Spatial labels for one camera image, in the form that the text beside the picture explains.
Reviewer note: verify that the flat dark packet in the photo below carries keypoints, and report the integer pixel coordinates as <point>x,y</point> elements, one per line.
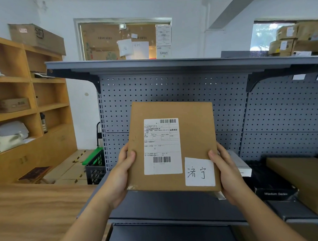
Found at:
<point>42,75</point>

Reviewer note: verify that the dark brown flat case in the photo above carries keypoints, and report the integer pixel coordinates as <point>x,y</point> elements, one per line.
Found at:
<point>34,174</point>

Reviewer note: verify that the grey metal pegboard shelf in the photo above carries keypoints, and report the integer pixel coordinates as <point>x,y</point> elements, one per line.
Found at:
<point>175,86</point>

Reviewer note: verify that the white paper sheet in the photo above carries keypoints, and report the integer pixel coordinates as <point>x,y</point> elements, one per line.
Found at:
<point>123,47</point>
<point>140,50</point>

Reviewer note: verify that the person's left forearm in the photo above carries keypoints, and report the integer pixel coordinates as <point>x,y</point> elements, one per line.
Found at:
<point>87,226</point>

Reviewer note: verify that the flattened cardboard sheets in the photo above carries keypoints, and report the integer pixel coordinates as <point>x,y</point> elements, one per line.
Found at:
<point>68,170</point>

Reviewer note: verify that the brown labelled parcel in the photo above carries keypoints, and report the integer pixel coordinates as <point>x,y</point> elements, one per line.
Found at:
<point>195,130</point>

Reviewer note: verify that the large printed cardboard carton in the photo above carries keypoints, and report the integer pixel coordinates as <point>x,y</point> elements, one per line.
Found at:
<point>37,38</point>

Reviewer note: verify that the wooden wall cabinet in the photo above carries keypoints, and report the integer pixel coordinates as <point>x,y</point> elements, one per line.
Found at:
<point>56,152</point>

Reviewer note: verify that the person's left hand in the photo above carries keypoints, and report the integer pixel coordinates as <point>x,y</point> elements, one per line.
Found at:
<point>115,185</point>

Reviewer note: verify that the small flat cardboard carton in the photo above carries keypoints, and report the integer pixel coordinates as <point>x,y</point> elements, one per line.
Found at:
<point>11,105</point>

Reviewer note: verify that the black bottle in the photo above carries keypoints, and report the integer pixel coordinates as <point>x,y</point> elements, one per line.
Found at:
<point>43,123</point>

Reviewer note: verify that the cardboard-covered window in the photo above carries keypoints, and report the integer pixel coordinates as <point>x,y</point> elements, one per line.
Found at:
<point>99,36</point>

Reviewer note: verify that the white wall camera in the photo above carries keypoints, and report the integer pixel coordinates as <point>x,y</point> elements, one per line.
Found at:
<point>43,5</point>

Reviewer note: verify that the small labelled cardboard carton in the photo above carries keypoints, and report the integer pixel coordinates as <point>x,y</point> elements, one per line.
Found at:
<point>280,47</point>
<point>285,32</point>

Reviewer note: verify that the black plastic basket green lid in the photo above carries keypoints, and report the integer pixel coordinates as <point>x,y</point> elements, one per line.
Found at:
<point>94,171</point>

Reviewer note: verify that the white cloth bag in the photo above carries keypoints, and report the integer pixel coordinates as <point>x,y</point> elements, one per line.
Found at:
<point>10,134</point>

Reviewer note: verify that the white box with handwriting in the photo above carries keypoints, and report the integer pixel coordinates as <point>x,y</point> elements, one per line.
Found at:
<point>242,166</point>

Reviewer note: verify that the wooden desk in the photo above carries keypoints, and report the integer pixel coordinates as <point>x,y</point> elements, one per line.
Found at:
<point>36,213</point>

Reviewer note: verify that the black box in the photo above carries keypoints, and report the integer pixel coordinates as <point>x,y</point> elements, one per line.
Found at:
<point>273,185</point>

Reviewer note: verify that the cardboard boxes at window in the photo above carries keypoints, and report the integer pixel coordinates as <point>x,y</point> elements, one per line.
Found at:
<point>260,36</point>

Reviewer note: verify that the person's right hand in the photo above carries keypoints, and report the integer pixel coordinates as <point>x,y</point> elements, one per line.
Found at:
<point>232,181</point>

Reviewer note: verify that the person's right forearm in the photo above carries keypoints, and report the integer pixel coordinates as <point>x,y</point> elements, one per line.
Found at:
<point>269,227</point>

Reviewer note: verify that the white printed carton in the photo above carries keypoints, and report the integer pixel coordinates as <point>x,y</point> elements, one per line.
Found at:
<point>164,53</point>
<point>163,34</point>

